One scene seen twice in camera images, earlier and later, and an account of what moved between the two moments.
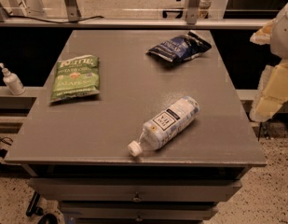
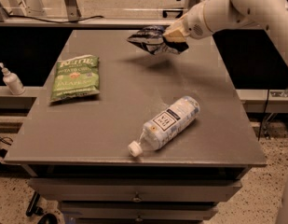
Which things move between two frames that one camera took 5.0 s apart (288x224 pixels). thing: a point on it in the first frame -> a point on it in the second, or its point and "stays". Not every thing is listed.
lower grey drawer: [138, 210] stays
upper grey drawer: [132, 189] stays
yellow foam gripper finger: [264, 35] -> [176, 33]
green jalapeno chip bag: [75, 77] stays
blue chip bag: [182, 49] -> [151, 38]
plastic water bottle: [158, 131] stays
